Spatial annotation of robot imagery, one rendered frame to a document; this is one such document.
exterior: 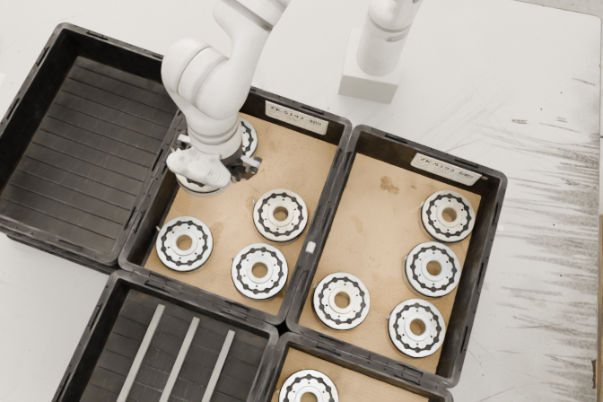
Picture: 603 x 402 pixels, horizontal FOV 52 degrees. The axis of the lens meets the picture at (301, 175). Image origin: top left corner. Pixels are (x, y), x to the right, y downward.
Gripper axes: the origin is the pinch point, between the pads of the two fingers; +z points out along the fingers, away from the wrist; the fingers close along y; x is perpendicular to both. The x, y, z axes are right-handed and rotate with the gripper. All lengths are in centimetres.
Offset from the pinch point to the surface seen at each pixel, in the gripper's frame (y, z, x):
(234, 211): -2.0, 17.4, 1.4
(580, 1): -84, 100, -147
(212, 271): -2.4, 17.4, 13.6
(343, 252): -24.1, 17.5, 1.7
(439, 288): -42.5, 14.6, 2.6
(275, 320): -16.8, 7.5, 19.0
